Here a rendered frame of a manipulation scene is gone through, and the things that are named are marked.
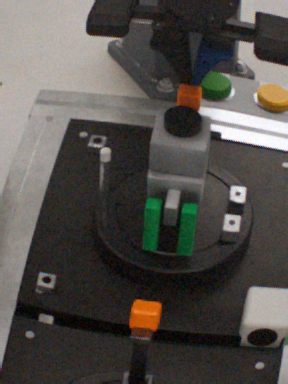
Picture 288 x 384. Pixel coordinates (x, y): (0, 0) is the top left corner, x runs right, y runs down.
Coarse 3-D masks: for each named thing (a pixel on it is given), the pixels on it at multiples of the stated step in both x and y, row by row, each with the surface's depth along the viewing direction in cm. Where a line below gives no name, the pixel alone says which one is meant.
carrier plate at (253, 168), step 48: (144, 144) 93; (48, 192) 88; (96, 192) 88; (48, 240) 84; (96, 288) 80; (144, 288) 80; (192, 288) 81; (240, 288) 81; (192, 336) 77; (240, 336) 77
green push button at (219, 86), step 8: (216, 72) 102; (208, 80) 100; (216, 80) 101; (224, 80) 101; (208, 88) 99; (216, 88) 99; (224, 88) 100; (208, 96) 100; (216, 96) 100; (224, 96) 100
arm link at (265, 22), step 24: (96, 0) 79; (120, 0) 79; (96, 24) 77; (120, 24) 77; (168, 24) 76; (192, 24) 76; (216, 24) 76; (240, 24) 78; (264, 24) 77; (264, 48) 76
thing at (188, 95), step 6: (186, 84) 83; (180, 90) 82; (186, 90) 82; (192, 90) 82; (198, 90) 83; (180, 96) 82; (186, 96) 82; (192, 96) 82; (198, 96) 82; (180, 102) 82; (186, 102) 82; (192, 102) 82; (198, 102) 82; (198, 108) 83
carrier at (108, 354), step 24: (24, 336) 75; (48, 336) 76; (72, 336) 76; (96, 336) 76; (24, 360) 73; (48, 360) 74; (72, 360) 74; (96, 360) 74; (120, 360) 74; (168, 360) 74; (192, 360) 74; (216, 360) 74; (240, 360) 74; (264, 360) 74
